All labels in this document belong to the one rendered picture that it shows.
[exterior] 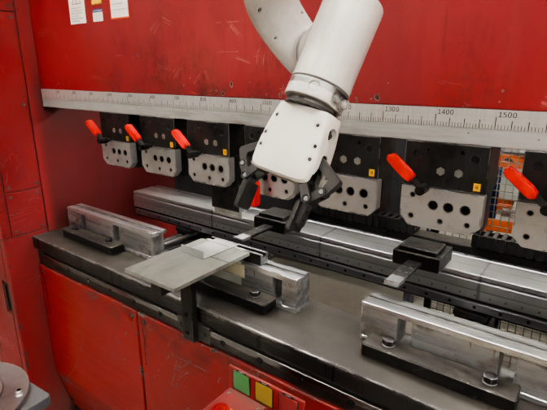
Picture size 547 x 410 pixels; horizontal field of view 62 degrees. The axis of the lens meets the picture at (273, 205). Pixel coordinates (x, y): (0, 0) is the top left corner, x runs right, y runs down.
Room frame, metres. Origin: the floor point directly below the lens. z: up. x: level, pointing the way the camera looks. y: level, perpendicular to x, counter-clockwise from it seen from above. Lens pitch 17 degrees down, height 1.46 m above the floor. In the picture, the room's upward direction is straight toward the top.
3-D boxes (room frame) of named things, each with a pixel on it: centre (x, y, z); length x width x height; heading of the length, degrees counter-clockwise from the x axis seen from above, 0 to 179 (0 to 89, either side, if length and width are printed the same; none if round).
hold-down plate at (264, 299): (1.11, 0.13, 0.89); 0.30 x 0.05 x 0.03; 53
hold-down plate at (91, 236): (1.50, 0.64, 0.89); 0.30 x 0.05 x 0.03; 53
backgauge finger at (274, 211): (1.31, 0.03, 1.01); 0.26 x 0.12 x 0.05; 143
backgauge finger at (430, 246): (1.03, -0.34, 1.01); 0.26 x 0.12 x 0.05; 143
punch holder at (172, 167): (1.32, 0.31, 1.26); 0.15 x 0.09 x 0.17; 53
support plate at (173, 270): (1.07, 0.21, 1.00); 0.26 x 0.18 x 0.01; 143
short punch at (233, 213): (1.18, 0.13, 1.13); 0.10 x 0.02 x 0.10; 53
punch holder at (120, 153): (1.44, 0.47, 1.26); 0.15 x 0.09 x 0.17; 53
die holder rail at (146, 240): (1.51, 0.57, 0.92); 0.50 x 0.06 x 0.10; 53
